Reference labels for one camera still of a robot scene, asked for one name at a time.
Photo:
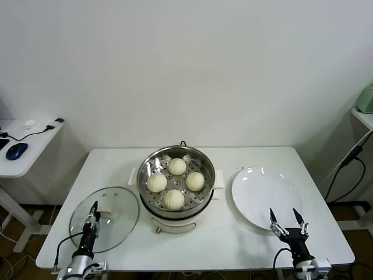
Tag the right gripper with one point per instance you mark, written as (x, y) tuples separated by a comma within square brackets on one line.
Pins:
[(297, 245)]

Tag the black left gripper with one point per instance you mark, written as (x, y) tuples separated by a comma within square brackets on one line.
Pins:
[(88, 243)]

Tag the white steamed baozi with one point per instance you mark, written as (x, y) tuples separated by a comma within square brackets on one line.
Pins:
[(177, 166), (195, 181), (173, 199), (156, 183)]

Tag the stainless steel steamer basket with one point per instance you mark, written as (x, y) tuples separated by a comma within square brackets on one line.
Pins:
[(207, 172)]

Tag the white round plate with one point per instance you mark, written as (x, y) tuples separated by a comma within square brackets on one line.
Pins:
[(262, 195)]

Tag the cream electric cooker base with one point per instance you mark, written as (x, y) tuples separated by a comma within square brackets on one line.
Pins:
[(175, 224)]

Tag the white side desk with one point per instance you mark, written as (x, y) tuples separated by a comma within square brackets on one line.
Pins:
[(32, 146)]

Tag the blue computer mouse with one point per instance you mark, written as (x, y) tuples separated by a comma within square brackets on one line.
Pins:
[(17, 151)]

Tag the white crumpled object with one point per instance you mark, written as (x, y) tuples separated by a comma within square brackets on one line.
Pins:
[(30, 125)]

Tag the black keyboard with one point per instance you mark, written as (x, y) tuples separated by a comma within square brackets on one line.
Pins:
[(3, 144)]

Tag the green appliance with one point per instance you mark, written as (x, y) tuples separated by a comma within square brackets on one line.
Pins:
[(365, 99)]

